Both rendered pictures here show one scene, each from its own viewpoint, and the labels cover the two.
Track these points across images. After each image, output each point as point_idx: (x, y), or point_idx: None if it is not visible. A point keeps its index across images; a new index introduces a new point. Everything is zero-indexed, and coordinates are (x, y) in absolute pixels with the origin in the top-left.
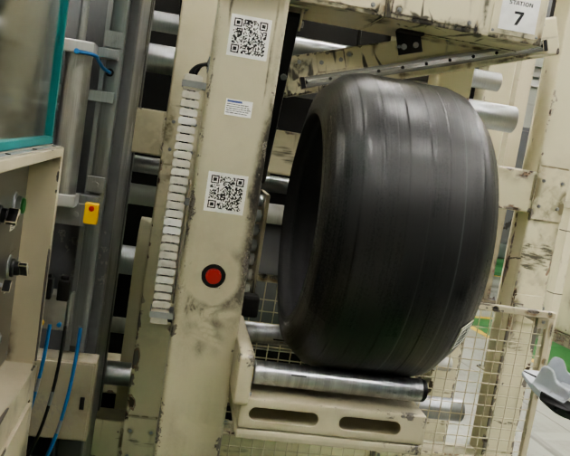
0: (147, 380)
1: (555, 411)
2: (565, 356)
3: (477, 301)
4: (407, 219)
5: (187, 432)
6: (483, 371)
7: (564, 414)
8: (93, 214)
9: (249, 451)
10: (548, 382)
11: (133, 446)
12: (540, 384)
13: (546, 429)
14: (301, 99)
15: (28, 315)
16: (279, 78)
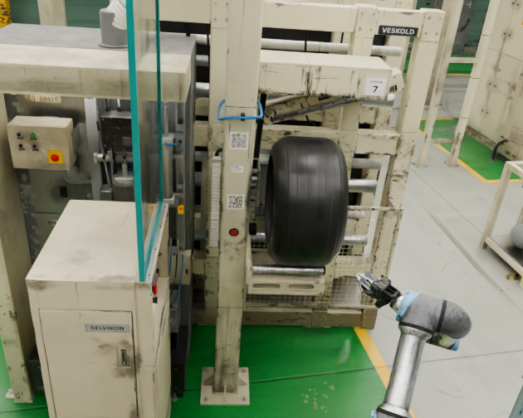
0: None
1: (365, 293)
2: (474, 148)
3: (339, 246)
4: (306, 224)
5: (230, 287)
6: (415, 167)
7: (368, 294)
8: (182, 211)
9: None
10: (364, 281)
11: (210, 269)
12: (361, 281)
13: (442, 210)
14: None
15: (163, 262)
16: (259, 119)
